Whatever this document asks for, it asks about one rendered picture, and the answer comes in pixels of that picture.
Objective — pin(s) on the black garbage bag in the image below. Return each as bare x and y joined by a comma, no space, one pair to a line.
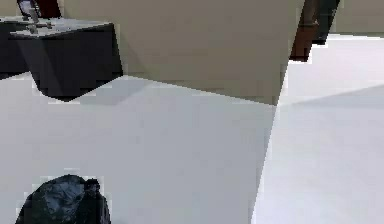
63,203

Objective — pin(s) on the black sink cabinet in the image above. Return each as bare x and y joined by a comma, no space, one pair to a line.
73,60

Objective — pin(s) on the brown wooden door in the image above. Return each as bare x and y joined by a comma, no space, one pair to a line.
308,33

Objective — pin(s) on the grey metal faucet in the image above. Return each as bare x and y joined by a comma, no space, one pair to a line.
36,22

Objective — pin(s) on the dark framed mirror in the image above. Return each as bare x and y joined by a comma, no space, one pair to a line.
38,7

